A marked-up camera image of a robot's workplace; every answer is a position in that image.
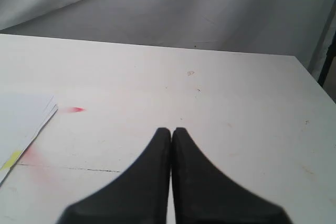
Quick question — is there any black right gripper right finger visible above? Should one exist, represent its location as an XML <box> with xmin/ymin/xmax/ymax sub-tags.
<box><xmin>172</xmin><ymin>127</ymin><xmax>292</xmax><ymax>223</ymax></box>

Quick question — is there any grey backdrop cloth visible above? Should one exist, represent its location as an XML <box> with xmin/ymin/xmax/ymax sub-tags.
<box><xmin>0</xmin><ymin>0</ymin><xmax>336</xmax><ymax>59</ymax></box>

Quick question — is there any yellow sticky tab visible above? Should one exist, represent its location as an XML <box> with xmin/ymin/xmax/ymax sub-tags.
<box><xmin>1</xmin><ymin>150</ymin><xmax>23</xmax><ymax>170</ymax></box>

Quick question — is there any black metal stand pole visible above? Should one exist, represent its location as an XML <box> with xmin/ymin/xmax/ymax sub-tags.
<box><xmin>318</xmin><ymin>34</ymin><xmax>336</xmax><ymax>87</ymax></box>

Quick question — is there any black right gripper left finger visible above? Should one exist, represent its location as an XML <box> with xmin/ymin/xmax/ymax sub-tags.
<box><xmin>57</xmin><ymin>127</ymin><xmax>171</xmax><ymax>223</ymax></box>

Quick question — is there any white paper stack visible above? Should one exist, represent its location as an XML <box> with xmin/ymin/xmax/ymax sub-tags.
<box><xmin>1</xmin><ymin>92</ymin><xmax>58</xmax><ymax>181</ymax></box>

